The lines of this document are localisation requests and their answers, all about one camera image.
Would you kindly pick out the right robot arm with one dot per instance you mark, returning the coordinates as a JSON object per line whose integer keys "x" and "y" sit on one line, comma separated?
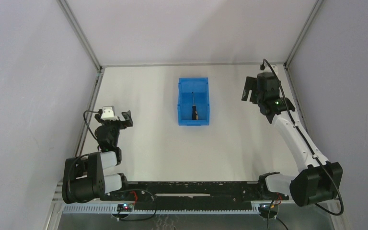
{"x": 318, "y": 179}

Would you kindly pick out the aluminium frame rail right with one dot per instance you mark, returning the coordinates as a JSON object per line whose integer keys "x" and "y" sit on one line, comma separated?
{"x": 290, "y": 66}

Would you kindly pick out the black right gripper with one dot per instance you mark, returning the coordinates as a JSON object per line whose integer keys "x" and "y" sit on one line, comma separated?
{"x": 253, "y": 89}

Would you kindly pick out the small circuit board with LEDs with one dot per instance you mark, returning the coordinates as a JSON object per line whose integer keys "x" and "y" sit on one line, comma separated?
{"x": 124, "y": 208}

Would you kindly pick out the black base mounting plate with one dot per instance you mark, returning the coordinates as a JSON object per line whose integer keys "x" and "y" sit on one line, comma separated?
{"x": 196, "y": 195}

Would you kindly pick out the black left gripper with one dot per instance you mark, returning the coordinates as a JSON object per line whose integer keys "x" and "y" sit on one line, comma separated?
{"x": 120, "y": 121}

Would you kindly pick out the white slotted cable duct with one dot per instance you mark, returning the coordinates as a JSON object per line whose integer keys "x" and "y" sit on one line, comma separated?
{"x": 114, "y": 208}

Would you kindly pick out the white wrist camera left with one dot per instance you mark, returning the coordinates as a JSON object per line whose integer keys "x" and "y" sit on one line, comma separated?
{"x": 108, "y": 113}

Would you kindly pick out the blue plastic bin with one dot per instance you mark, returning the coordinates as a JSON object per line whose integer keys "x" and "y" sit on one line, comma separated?
{"x": 200, "y": 87}

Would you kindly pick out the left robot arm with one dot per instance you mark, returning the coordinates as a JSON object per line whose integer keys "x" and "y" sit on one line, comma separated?
{"x": 84, "y": 177}

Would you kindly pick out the aluminium frame rail back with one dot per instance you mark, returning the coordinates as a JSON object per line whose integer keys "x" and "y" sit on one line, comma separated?
{"x": 181, "y": 64}

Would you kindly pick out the black yellow screwdriver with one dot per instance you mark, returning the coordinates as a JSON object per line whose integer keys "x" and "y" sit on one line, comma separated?
{"x": 194, "y": 110}

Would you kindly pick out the aluminium frame rail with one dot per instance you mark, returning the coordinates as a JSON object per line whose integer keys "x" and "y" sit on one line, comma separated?
{"x": 83, "y": 40}
{"x": 181, "y": 64}
{"x": 290, "y": 66}

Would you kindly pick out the aluminium frame rail left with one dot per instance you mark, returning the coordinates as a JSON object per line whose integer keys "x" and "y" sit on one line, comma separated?
{"x": 83, "y": 40}

